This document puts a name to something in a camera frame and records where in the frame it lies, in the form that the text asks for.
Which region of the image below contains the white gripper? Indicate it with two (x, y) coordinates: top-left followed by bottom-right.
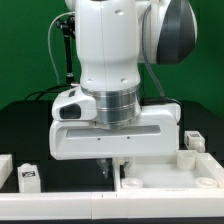
(49, 103), (181, 178)

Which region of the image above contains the white square table top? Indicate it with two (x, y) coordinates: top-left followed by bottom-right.
(113, 150), (224, 191)

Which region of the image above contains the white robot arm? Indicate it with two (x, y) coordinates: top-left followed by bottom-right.
(49, 0), (197, 161)

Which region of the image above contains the white U-shaped fence frame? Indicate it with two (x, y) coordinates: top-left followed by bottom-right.
(0, 152), (224, 222)

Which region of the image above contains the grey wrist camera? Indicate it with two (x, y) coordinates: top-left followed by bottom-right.
(52, 86), (97, 121)

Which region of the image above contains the black camera stand with cable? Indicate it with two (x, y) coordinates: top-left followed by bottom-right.
(24, 12), (76, 101)

